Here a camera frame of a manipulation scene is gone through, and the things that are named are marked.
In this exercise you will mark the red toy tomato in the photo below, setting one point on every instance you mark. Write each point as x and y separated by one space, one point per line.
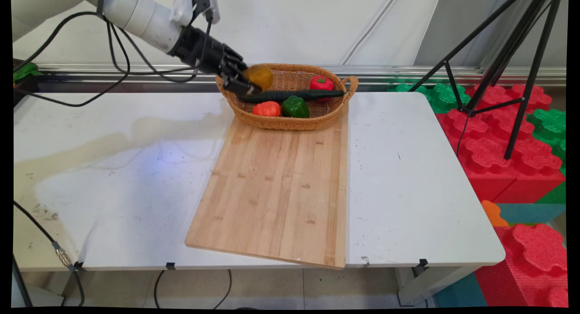
321 84

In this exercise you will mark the orange bell pepper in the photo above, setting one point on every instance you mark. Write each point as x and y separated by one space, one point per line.
267 109

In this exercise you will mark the grey table leg frame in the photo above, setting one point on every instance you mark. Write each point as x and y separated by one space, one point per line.
421 289

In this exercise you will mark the brown toy potato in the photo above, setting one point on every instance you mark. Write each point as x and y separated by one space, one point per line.
259 77

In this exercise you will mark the aluminium wall rail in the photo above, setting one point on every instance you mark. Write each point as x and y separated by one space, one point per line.
136 74

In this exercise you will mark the orange foam piece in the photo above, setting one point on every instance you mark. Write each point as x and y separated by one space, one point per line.
493 213

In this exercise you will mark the dark green toy cucumber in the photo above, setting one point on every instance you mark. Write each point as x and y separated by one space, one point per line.
294 95

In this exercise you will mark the green plastic leaf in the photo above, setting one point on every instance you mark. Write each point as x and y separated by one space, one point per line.
25 71

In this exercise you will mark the teal foam mat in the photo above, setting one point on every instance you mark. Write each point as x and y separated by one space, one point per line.
530 213

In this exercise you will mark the bamboo cutting board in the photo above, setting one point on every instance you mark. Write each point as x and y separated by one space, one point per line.
276 200

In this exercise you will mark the green foam block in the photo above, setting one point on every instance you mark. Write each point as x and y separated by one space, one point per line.
550 126
442 96

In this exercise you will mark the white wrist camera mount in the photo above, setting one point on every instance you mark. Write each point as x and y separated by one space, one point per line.
183 10

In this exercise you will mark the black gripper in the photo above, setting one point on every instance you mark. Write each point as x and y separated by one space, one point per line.
199 51

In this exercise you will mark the black camera tripod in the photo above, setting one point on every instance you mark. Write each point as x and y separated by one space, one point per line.
519 42

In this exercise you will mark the woven wicker basket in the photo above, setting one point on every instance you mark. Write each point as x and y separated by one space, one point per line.
281 120

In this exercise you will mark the large red foam block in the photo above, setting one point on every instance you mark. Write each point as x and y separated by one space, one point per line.
489 155

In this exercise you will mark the green toy bell pepper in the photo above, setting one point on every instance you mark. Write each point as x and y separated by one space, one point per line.
295 107

